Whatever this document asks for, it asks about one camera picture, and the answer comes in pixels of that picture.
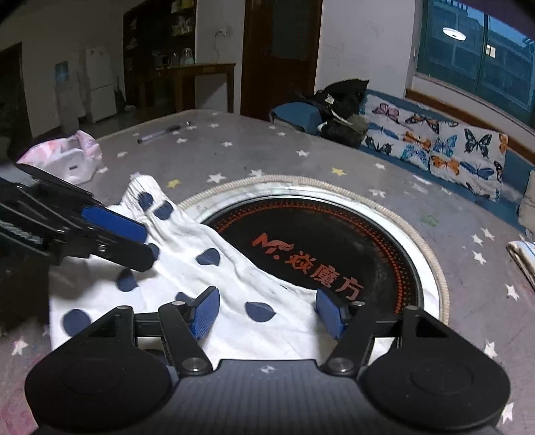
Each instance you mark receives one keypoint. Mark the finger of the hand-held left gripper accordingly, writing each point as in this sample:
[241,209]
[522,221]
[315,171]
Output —
[133,257]
[113,221]

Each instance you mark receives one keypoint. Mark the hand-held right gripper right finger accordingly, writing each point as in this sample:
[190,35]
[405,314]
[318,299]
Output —
[328,311]

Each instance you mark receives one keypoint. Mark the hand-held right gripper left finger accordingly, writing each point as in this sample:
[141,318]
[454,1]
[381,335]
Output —
[205,313]

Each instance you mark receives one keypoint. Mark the white blue-dotted garment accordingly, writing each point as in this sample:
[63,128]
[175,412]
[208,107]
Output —
[234,288]

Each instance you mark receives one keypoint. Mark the round black induction cooktop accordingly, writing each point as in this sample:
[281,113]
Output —
[334,234]

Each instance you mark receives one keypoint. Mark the pink white cloth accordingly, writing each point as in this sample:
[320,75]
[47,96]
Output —
[71,154]

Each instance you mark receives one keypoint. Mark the clear pen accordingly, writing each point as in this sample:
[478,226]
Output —
[163,131]

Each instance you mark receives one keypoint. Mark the water dispenser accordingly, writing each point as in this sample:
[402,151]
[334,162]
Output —
[69,96]

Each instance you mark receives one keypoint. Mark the white refrigerator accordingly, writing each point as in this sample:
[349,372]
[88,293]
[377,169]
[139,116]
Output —
[101,83]

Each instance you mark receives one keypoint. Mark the grey star-print table cover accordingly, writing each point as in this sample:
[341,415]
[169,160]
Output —
[292,154]

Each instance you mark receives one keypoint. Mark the glass jar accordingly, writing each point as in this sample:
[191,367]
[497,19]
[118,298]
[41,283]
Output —
[174,60]
[187,57]

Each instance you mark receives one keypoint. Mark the wooden side table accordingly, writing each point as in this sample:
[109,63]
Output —
[200,69]

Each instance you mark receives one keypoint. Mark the dark olive cloth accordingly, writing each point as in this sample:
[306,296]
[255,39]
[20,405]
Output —
[347,131]

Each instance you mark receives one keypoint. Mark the dark wooden shelf cabinet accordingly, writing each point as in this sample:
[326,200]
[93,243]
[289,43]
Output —
[150,42]

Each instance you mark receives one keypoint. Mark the blue sofa pillow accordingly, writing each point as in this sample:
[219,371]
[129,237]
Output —
[294,117]

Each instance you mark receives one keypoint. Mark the folded blue striped blanket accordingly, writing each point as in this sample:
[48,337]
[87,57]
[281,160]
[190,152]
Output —
[524,263]

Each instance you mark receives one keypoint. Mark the black jacket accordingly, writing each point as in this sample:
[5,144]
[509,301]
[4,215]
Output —
[342,96]

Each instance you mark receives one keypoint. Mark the grey pillow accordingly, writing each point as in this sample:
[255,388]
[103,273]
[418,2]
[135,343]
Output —
[527,200]

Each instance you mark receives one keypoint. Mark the blue sofa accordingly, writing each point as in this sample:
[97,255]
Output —
[512,175]

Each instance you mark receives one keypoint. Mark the dark wooden door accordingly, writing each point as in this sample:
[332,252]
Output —
[280,58]

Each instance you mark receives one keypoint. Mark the large window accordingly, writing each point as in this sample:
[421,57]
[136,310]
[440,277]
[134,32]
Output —
[472,50]

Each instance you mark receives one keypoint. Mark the white wall socket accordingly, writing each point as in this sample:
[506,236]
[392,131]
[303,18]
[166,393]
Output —
[222,31]

